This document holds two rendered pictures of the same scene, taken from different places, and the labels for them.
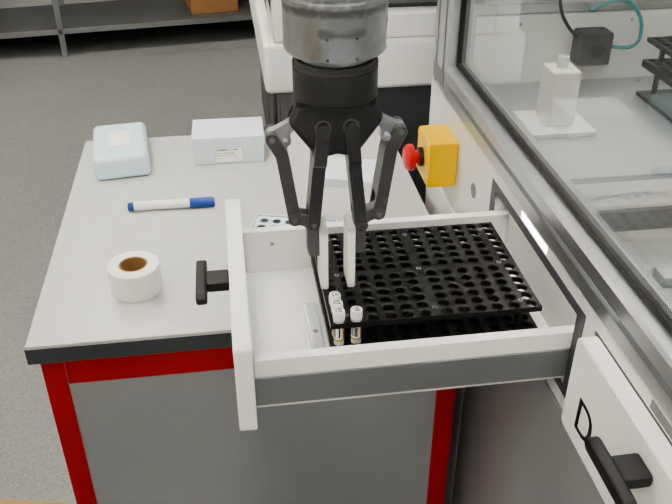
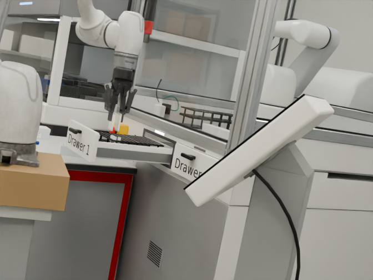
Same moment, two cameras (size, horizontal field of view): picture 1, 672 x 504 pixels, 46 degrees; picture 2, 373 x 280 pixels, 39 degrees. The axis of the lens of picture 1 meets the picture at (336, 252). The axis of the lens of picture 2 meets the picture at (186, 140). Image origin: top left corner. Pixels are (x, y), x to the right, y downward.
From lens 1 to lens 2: 1.41 m
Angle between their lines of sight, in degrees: 34
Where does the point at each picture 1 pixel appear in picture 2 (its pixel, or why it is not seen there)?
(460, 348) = (146, 148)
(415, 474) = (110, 238)
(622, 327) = (186, 136)
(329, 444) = (84, 219)
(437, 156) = (122, 129)
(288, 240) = not seen: hidden behind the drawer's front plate
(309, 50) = (122, 64)
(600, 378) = (182, 147)
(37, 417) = not seen: outside the picture
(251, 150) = (45, 134)
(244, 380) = (95, 144)
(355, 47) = (131, 65)
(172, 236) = not seen: hidden behind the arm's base
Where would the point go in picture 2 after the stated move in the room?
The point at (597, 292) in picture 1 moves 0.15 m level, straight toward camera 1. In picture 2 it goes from (179, 133) to (179, 138)
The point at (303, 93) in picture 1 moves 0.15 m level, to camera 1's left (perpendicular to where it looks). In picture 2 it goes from (117, 75) to (77, 68)
